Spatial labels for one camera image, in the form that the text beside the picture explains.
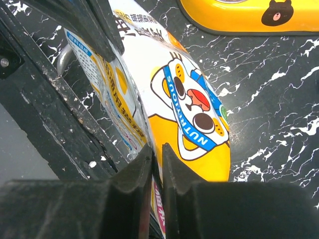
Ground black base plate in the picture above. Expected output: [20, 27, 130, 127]
[0, 3, 127, 180]

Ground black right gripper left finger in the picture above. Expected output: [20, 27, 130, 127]
[0, 145, 153, 239]

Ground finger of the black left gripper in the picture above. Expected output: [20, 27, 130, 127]
[24, 0, 116, 62]
[90, 0, 125, 54]

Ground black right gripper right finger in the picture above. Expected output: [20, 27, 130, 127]
[162, 144, 319, 239]

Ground silver metal scoop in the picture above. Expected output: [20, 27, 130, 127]
[57, 44, 73, 75]

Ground pink white pet food bag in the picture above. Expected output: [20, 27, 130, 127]
[65, 0, 231, 237]

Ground yellow double pet bowl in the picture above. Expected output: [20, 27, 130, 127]
[177, 0, 319, 36]

